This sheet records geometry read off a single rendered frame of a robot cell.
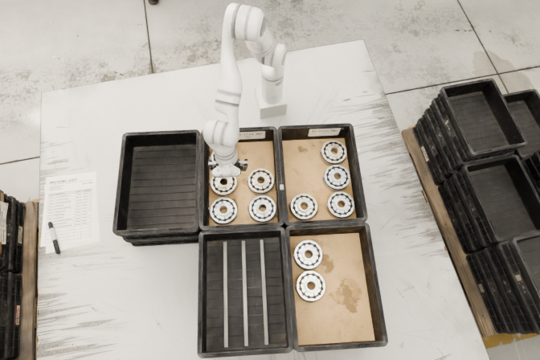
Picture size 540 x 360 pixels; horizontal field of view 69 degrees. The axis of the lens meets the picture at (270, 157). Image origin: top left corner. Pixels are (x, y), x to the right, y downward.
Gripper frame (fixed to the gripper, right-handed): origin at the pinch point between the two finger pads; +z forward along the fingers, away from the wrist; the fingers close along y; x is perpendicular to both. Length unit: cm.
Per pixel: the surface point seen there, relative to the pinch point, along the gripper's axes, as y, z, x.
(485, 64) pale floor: -176, 98, -115
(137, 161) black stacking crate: 38.2, 12.8, -11.0
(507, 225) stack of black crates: -134, 59, 10
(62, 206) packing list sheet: 72, 25, 3
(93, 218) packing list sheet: 58, 25, 9
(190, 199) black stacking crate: 16.6, 12.8, 5.9
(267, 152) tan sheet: -14.0, 13.1, -13.3
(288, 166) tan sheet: -22.5, 13.1, -6.6
